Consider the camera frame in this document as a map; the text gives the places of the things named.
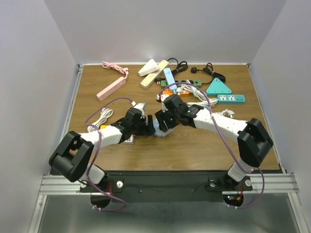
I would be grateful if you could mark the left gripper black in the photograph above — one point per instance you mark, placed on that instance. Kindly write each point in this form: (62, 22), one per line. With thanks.
(148, 129)

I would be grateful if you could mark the white triangular power strip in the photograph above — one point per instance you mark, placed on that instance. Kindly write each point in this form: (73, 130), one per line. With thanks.
(150, 67)

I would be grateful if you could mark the teal long power strip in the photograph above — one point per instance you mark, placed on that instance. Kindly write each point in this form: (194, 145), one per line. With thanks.
(231, 99)

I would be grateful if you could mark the teal triangular power strip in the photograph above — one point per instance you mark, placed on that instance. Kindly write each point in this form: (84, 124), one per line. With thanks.
(217, 87)

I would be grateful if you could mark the small black two-pin plug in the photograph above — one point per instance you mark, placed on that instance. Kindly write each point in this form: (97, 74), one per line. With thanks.
(158, 80)

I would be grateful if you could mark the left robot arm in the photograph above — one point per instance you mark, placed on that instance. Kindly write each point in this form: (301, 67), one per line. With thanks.
(71, 157)

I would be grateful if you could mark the round light blue socket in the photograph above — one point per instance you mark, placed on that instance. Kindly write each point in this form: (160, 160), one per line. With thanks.
(158, 131)

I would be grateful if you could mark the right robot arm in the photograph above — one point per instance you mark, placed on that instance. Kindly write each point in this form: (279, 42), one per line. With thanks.
(253, 140)

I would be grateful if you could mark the pink power strip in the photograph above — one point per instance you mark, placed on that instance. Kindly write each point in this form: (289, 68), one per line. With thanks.
(111, 88)

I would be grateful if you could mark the orange power strip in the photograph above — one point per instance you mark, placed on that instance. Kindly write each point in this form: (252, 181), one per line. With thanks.
(179, 91)

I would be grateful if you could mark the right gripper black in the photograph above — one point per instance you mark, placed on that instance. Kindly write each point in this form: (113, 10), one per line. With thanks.
(162, 116)

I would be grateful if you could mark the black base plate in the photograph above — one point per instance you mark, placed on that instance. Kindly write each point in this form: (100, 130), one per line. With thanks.
(171, 186)

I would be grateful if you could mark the white usb power strip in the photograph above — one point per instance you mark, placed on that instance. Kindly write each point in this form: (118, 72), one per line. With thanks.
(129, 141)

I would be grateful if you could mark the beige wooden power strip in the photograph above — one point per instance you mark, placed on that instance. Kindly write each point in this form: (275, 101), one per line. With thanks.
(150, 78)

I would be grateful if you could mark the light blue power strip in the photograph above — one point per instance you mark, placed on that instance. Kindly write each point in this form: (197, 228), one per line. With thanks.
(170, 80)

